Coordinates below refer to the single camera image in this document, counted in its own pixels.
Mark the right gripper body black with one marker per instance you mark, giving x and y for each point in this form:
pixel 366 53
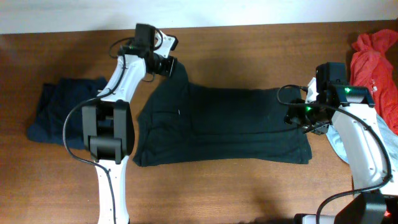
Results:
pixel 307 116

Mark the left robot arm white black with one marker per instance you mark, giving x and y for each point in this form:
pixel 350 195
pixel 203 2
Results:
pixel 108 130

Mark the folded navy blue garment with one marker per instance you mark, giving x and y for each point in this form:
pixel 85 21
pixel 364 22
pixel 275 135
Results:
pixel 56 101

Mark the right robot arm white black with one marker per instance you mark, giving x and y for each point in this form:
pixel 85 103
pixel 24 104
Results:
pixel 351 110

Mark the red t-shirt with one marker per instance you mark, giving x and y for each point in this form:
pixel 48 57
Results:
pixel 369 67

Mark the light blue grey garment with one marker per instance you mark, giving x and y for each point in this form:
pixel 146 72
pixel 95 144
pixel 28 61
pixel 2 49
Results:
pixel 390 140

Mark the black t-shirt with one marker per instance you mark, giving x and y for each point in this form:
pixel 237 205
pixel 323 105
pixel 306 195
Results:
pixel 185 122

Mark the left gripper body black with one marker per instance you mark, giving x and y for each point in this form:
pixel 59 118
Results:
pixel 163 65

